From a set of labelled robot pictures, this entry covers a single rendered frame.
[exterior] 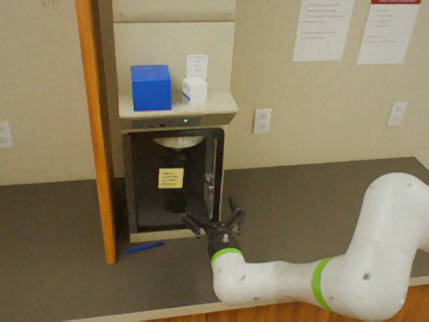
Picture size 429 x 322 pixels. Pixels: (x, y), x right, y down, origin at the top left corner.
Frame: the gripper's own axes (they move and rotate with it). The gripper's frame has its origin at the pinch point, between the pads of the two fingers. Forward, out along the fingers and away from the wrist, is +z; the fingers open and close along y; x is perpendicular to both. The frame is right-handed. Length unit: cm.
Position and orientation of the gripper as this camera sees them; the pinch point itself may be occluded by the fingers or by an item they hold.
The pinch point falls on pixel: (209, 201)
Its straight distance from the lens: 146.2
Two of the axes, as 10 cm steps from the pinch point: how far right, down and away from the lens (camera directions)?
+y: -9.8, 0.7, -1.8
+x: -0.5, 8.3, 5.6
